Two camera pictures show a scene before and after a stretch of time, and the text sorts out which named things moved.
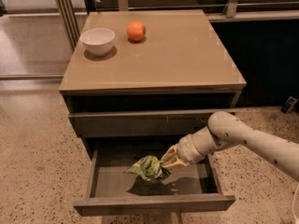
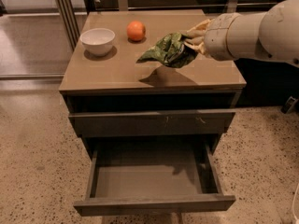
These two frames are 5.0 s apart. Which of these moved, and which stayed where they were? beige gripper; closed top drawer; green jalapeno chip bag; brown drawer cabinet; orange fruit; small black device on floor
Moved: beige gripper; green jalapeno chip bag
Stayed: brown drawer cabinet; closed top drawer; small black device on floor; orange fruit
